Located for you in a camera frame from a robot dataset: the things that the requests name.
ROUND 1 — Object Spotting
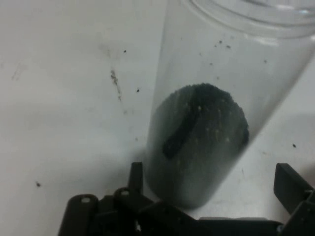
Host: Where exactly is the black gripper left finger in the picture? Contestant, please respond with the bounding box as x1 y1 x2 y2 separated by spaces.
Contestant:
58 162 197 236

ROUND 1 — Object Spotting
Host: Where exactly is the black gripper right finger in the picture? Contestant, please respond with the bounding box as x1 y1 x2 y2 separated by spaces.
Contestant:
274 163 315 236

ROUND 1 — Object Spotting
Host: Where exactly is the black seeds heap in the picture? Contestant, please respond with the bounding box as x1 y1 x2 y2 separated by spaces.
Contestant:
147 83 251 209

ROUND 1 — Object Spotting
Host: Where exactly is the tall clear plastic jar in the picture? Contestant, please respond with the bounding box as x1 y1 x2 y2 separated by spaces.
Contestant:
145 0 315 210

